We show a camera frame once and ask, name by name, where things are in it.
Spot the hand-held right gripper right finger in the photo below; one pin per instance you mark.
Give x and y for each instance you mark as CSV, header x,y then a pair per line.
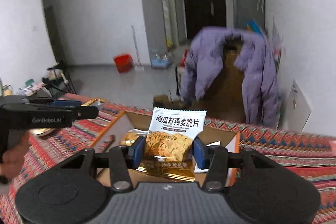
x,y
199,155

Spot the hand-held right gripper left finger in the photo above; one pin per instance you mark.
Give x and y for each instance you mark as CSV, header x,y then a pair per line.
x,y
139,151

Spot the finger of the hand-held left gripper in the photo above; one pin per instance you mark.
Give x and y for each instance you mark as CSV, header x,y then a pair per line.
x,y
86,112
67,103

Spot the red cardboard box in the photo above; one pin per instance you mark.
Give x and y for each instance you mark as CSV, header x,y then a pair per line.
x,y
115,132

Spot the white gold oat crisp packet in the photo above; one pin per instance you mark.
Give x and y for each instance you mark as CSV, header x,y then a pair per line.
x,y
174,127

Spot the person's left hand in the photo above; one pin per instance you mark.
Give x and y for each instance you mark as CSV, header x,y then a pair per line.
x,y
15,158

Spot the golden snack packet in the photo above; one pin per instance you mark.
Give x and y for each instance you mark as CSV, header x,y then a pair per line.
x,y
131,138

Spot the plate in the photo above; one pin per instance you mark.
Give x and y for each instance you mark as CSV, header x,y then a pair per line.
x,y
44,132

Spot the black folding chair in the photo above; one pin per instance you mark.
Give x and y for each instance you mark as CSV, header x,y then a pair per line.
x,y
64,79

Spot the plush doll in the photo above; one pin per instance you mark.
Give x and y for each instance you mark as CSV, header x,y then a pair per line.
x,y
53,74

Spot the brown cardboard box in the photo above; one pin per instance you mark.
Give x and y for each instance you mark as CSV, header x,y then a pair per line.
x,y
168,102

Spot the red bucket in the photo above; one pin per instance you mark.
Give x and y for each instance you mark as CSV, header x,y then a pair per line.
x,y
123,62

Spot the white mop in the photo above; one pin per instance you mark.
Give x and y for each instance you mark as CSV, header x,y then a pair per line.
x,y
137,53

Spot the brown chair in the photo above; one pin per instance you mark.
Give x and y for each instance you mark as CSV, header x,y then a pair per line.
x,y
228,82

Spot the blue pet bowls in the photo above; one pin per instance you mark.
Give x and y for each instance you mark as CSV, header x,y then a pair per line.
x,y
160,60

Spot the purple padded jacket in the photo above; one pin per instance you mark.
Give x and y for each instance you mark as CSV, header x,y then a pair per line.
x,y
204,56

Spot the dark door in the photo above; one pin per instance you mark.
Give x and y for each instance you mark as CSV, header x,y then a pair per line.
x,y
210,14

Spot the white wall panel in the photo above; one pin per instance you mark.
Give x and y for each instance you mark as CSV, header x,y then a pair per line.
x,y
298,106

